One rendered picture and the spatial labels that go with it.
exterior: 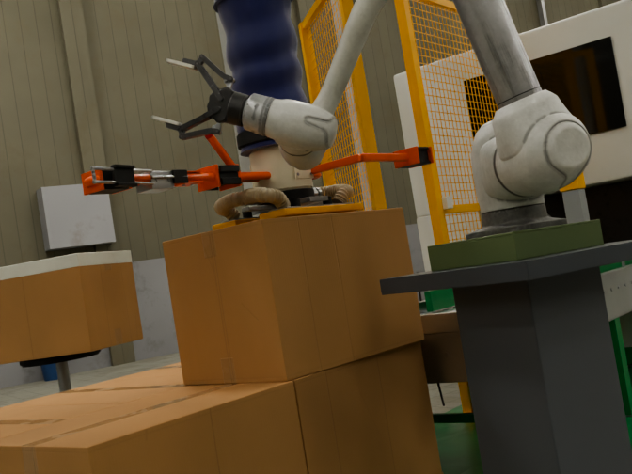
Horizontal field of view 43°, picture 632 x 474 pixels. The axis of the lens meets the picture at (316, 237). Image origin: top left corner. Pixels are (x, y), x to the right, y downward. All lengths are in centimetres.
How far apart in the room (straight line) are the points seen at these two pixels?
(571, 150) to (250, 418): 91
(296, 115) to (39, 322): 196
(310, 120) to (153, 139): 961
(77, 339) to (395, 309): 153
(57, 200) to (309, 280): 860
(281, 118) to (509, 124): 50
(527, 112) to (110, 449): 108
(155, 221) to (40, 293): 774
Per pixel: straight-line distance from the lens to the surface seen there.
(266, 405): 191
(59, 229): 1048
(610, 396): 204
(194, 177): 206
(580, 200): 285
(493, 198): 195
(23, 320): 355
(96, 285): 345
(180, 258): 220
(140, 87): 1151
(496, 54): 181
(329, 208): 224
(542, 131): 174
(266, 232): 197
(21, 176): 1076
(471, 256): 191
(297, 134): 181
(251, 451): 187
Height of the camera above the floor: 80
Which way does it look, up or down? 2 degrees up
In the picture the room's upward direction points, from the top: 9 degrees counter-clockwise
